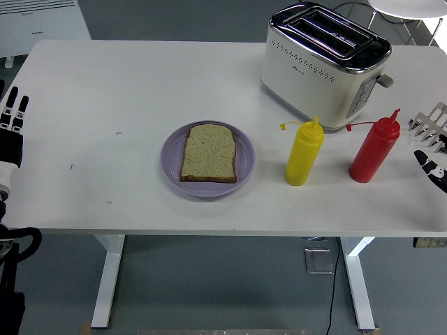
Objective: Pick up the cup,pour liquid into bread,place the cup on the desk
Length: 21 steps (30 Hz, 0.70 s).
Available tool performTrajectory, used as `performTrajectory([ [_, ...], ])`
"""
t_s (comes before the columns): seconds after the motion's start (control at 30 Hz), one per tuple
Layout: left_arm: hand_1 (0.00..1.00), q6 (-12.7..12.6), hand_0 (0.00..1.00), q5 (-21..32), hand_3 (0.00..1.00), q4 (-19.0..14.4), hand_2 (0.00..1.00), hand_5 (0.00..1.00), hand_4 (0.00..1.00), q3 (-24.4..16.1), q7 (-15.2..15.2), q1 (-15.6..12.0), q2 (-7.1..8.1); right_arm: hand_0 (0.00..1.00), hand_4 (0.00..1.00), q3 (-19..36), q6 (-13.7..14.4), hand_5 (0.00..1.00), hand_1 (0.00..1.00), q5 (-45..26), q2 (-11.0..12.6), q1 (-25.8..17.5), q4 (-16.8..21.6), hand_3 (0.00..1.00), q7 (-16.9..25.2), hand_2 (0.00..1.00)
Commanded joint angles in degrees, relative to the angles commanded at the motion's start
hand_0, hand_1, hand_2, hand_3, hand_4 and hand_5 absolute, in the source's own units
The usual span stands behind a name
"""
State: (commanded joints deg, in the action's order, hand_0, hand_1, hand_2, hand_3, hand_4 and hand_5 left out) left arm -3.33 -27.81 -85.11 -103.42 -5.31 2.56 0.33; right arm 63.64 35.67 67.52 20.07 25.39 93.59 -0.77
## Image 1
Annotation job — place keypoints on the silver metal toast rack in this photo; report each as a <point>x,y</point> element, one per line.
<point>431,127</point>

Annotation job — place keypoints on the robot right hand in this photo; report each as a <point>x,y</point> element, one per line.
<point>433,169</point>

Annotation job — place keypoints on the white table leg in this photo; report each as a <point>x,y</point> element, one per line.
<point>359,286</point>
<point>108,279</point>

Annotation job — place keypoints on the table height control panel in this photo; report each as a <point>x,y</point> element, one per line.
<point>429,243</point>

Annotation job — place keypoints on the purple round plate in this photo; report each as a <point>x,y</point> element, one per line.
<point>244,157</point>

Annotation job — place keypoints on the white and chrome toaster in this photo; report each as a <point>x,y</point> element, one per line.
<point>314,80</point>

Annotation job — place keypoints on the clear floor socket cover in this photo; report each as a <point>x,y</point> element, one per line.
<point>318,261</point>

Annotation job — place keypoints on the small grey metal bracket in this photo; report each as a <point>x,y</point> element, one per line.
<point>316,239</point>

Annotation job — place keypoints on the white heater appliance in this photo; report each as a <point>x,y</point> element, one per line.
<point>42,21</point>

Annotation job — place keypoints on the bread slice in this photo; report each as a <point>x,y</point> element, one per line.
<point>209,153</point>

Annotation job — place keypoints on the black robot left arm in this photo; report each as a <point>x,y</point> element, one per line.
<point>10,314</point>

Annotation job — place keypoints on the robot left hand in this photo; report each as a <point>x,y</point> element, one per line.
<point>10,146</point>

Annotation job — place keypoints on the yellow squeeze bottle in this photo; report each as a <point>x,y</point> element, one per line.
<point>303,157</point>

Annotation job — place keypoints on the red squeeze bottle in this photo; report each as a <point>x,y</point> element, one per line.
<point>372,157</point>

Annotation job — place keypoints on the white round side table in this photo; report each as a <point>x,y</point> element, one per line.
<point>408,7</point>

